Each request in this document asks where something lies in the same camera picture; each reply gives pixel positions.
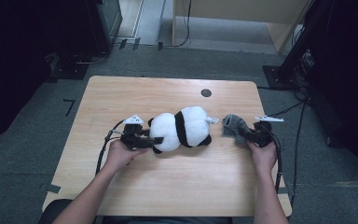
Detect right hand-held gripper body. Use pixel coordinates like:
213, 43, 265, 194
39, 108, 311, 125
251, 115, 284, 148

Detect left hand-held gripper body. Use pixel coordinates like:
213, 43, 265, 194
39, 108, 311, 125
119, 114, 154, 151

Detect grey cloth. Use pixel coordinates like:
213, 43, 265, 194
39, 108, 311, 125
221, 113, 254, 146

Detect panda plush toy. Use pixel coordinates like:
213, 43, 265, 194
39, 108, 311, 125
147, 105, 220, 155

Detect person's left hand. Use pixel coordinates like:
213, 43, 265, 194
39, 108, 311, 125
106, 139, 149, 175

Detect black angled floor tape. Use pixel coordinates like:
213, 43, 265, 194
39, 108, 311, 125
62, 98, 76, 118

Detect person's dark clothing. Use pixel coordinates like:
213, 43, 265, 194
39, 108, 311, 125
102, 217, 233, 224

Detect black metal stand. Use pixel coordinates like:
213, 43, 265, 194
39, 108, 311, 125
262, 0, 335, 91

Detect dark curtain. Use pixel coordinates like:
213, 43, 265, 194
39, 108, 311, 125
306, 0, 358, 188
0, 0, 90, 147

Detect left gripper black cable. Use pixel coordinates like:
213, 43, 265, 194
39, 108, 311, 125
95, 119, 126, 175

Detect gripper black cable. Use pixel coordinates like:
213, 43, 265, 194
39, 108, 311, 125
268, 123, 284, 194
95, 119, 126, 175

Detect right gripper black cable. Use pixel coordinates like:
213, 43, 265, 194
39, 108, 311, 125
268, 123, 284, 194

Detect long black floor cable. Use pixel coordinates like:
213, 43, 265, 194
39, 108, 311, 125
287, 102, 308, 208

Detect black floor base plate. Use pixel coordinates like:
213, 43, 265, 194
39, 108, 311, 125
47, 51, 90, 82

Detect black hanging cable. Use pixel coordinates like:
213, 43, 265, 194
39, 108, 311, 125
167, 0, 193, 49

